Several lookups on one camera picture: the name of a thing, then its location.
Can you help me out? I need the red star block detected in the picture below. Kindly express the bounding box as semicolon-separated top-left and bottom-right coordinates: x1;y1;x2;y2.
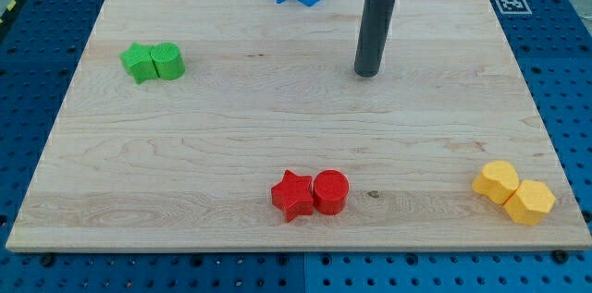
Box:
271;170;314;222

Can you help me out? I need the white fiducial marker tag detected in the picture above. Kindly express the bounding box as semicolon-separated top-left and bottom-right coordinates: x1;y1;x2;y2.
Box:
494;0;532;15

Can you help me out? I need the red cylinder block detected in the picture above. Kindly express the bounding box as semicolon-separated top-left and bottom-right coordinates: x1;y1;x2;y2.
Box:
313;170;350;215

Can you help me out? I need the green cylinder block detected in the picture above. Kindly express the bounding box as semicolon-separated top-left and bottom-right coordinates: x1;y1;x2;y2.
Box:
150;42;186;80

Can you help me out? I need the yellow heart block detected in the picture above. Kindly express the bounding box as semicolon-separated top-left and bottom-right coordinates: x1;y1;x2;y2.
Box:
472;161;520;205

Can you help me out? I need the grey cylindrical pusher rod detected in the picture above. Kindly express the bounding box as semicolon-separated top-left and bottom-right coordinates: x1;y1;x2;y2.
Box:
354;0;396;78

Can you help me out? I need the wooden board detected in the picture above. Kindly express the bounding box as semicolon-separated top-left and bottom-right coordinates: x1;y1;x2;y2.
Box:
6;0;591;252

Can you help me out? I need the yellow hexagon block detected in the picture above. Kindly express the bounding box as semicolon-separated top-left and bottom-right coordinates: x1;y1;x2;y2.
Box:
502;180;556;226

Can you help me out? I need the green star block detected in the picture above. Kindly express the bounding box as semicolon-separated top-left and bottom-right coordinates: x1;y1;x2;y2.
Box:
119;43;159;84

